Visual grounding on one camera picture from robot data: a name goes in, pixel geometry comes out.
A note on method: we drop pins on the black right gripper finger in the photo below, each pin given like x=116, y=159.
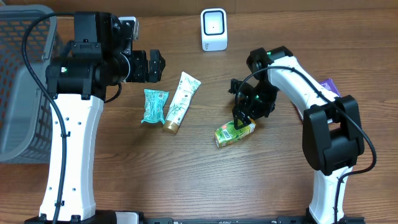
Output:
x=248, y=120
x=239, y=121

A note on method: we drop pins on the white barcode scanner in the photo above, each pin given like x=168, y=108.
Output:
x=214, y=29

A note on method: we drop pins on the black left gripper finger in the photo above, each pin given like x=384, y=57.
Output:
x=156, y=58
x=155, y=74

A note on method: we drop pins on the mint green wipes pack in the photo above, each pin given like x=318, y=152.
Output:
x=155, y=101

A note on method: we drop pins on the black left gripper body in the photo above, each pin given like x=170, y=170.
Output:
x=138, y=66

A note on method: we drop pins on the green snack packet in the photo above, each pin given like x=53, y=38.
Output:
x=227, y=134

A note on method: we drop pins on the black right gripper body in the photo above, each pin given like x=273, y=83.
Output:
x=261, y=104

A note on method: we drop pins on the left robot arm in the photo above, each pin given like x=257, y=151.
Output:
x=100, y=55

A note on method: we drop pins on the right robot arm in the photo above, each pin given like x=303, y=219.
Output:
x=331, y=138

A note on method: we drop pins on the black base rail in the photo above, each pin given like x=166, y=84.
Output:
x=248, y=220

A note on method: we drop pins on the white bamboo conditioner tube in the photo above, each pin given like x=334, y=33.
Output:
x=185, y=91

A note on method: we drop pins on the grey plastic basket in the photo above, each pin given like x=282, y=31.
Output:
x=26, y=120

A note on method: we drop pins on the purple Carefree liner pack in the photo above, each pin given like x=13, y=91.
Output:
x=330, y=85

